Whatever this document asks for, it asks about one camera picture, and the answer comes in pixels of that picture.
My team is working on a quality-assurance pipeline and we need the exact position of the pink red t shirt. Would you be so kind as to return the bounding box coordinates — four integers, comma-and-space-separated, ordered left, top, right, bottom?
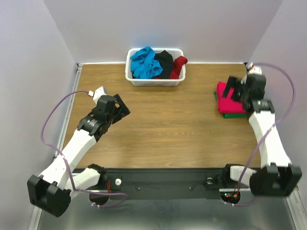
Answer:
215, 81, 245, 115

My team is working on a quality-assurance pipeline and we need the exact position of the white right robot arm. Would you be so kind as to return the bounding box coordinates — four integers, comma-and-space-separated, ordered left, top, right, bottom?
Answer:
221, 74, 302, 196

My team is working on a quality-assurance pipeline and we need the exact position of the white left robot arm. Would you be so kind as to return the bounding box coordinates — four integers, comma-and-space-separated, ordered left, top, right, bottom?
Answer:
27, 92, 130, 217

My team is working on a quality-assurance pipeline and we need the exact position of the green folded t shirt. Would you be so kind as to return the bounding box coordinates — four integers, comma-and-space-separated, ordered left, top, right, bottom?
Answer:
214, 91, 246, 119

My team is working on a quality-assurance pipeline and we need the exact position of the blue t shirt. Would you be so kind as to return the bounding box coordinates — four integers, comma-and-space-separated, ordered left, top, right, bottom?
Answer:
130, 46, 163, 80

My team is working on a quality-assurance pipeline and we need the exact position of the dark red t shirt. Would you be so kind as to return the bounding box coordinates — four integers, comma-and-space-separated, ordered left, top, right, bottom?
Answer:
169, 56, 188, 80

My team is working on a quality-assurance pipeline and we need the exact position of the white plastic basket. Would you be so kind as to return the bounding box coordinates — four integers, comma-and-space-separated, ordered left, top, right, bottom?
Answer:
125, 48, 186, 87

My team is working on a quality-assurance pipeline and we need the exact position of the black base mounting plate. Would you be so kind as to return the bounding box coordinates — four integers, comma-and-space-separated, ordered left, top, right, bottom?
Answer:
89, 168, 237, 205

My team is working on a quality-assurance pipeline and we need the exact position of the black t shirt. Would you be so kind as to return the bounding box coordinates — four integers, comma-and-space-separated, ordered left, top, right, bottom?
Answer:
154, 50, 173, 79

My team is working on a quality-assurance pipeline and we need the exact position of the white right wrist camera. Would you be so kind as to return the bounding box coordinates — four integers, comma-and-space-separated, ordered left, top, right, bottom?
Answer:
246, 62, 262, 75

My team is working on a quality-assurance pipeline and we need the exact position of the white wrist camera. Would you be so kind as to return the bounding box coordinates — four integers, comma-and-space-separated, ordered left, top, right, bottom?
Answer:
246, 62, 262, 75
87, 86, 107, 104

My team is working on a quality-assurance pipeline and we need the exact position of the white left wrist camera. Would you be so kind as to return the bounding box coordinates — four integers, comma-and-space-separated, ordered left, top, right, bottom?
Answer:
87, 86, 107, 104

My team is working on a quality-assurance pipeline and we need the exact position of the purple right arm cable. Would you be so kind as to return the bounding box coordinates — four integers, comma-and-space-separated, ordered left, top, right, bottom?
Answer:
224, 62, 296, 207

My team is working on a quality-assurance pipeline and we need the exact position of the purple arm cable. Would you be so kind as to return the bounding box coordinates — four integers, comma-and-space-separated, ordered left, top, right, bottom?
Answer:
224, 62, 296, 207
40, 90, 128, 208

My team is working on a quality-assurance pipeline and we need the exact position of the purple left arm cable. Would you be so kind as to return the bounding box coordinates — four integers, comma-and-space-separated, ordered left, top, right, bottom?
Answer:
40, 90, 128, 208

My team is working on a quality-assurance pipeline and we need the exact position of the aluminium frame rail left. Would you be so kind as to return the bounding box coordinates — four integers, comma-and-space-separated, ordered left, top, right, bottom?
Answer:
57, 63, 83, 150

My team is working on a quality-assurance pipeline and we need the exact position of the aluminium frame rail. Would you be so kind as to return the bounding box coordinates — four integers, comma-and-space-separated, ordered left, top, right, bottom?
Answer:
286, 189, 307, 230
57, 63, 83, 150

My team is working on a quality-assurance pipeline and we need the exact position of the aluminium frame rail right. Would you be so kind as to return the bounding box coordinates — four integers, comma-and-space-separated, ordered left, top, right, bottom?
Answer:
286, 189, 307, 230

